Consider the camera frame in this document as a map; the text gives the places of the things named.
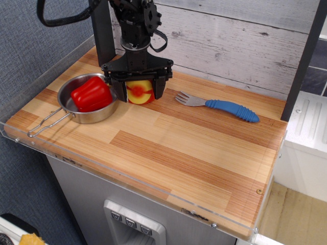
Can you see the blue handled fork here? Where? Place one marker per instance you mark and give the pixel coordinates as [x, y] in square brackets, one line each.
[230, 107]

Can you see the grey toy fridge cabinet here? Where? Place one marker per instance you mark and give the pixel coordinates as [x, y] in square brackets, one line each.
[110, 211]

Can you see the small steel pan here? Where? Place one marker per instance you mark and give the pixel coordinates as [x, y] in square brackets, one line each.
[71, 111]

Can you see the red toy bell pepper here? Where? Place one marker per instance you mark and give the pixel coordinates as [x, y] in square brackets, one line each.
[93, 95]

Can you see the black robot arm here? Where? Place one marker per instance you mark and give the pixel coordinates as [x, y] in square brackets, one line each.
[139, 21]

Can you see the yellow object at corner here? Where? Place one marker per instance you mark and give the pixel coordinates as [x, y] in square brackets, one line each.
[31, 239]

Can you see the white toy sink unit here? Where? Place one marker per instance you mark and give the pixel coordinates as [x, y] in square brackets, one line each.
[301, 164]

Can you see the clear acrylic table guard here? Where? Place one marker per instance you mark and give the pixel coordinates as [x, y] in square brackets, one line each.
[204, 161]

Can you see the dark vertical post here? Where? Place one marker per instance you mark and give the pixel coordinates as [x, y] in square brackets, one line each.
[308, 51]

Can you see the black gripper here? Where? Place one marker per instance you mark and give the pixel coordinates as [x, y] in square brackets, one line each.
[137, 65]

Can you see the orange yellow tin can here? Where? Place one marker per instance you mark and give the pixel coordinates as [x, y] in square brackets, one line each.
[140, 92]

